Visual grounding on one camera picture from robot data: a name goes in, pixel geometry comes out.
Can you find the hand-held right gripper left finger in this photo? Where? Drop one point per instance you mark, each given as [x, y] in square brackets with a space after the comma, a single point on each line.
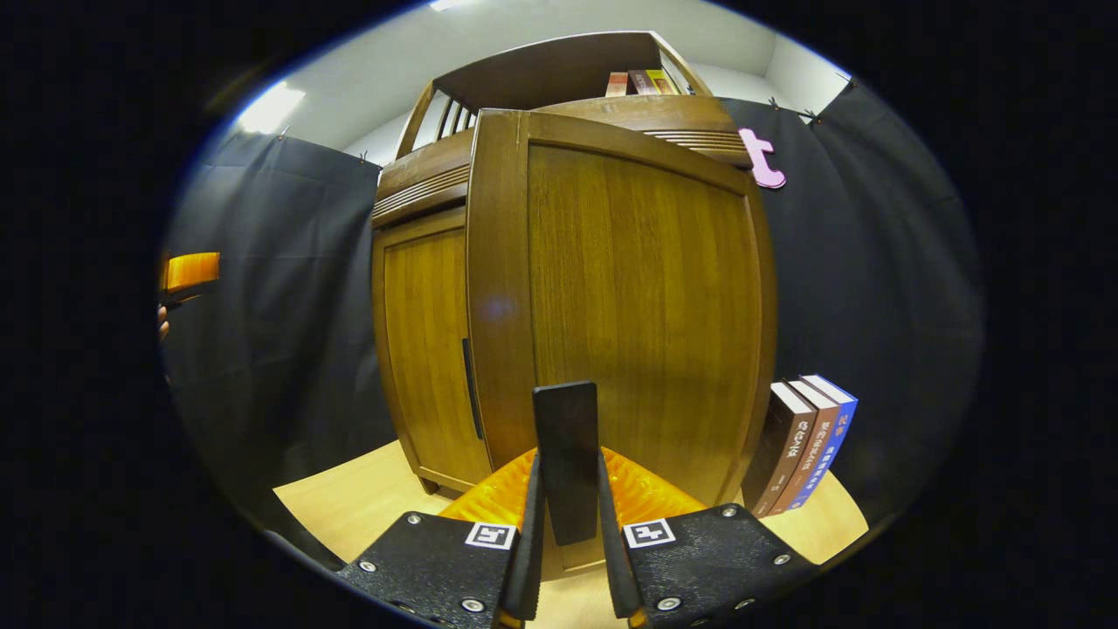
[528, 568]

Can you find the wooden shoe cabinet door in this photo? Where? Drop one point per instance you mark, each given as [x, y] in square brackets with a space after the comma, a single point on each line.
[424, 349]
[646, 306]

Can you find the yellow book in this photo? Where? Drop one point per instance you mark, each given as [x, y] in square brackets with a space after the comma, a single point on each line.
[661, 81]

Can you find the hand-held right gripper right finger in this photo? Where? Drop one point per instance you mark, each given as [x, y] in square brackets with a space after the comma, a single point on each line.
[616, 559]

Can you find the narrow ceiling light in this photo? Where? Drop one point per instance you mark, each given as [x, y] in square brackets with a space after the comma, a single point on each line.
[269, 107]

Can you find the wide ceiling light panel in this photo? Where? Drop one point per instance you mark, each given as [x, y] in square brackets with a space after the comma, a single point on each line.
[445, 4]

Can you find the wooden double-door shoe cabinet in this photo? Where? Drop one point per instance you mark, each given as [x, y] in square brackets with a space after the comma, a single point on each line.
[419, 175]

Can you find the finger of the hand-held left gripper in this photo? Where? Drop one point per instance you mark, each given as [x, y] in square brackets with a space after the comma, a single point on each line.
[192, 271]

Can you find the brown thick book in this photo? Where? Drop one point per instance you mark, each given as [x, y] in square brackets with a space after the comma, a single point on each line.
[808, 454]

